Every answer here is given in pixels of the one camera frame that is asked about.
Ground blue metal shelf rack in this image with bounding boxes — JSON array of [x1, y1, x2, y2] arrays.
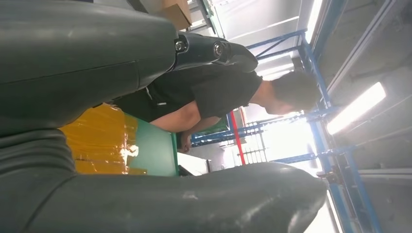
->
[[191, 123, 268, 148], [246, 29, 384, 233]]

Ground person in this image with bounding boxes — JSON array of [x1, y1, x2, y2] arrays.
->
[[112, 63, 321, 153]]

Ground yellow plastic sheet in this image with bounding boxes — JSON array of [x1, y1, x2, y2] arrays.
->
[[59, 103, 148, 176]]

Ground brown cardboard box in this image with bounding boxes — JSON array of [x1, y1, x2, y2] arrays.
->
[[154, 0, 193, 31]]

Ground ceiling light strip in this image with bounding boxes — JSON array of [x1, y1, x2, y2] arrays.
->
[[326, 82, 387, 136]]

